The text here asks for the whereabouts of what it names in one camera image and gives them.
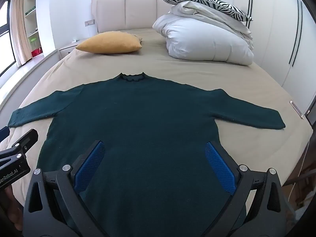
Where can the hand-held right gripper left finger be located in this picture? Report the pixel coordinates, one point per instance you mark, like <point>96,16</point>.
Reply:
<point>90,167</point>

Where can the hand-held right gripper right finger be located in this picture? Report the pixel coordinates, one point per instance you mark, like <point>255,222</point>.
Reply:
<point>219,167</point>

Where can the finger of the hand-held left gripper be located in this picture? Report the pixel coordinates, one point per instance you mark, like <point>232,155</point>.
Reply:
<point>26,139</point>
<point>3,133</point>

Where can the dark green sweater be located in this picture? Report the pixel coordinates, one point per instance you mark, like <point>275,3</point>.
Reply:
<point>148,128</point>

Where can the person's left hand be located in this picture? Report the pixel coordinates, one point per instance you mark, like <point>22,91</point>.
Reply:
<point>11,207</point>

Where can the red box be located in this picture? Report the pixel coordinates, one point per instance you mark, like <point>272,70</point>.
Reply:
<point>36,53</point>

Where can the window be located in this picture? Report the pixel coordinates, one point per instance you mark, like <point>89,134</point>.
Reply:
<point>6,47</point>

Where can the bed with beige sheet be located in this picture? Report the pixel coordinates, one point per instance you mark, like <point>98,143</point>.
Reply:
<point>197,76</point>

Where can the green plastic item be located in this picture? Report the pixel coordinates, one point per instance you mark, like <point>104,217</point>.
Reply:
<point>32,42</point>

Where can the smartphone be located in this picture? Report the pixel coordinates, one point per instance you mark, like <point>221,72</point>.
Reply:
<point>297,109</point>

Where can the white nightstand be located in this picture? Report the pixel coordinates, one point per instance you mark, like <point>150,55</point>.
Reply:
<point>68,50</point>

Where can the beige curtain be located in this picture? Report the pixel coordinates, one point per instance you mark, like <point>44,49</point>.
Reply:
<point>18,29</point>

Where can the yellow pillow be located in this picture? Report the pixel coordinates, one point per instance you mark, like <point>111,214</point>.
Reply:
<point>111,43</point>

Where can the white folded duvet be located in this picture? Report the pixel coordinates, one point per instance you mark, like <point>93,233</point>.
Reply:
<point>205,39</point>

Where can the white wardrobe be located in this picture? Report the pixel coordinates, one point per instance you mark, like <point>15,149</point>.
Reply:
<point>276,42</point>

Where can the beige padded headboard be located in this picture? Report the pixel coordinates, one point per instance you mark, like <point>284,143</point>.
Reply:
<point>128,9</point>

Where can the zebra print pillow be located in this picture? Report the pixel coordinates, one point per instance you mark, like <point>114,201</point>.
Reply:
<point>207,1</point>

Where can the white wall shelf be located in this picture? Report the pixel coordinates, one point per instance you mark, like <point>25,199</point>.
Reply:
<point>32,17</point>

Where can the wall socket panel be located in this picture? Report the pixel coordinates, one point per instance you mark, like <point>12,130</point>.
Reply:
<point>89,22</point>

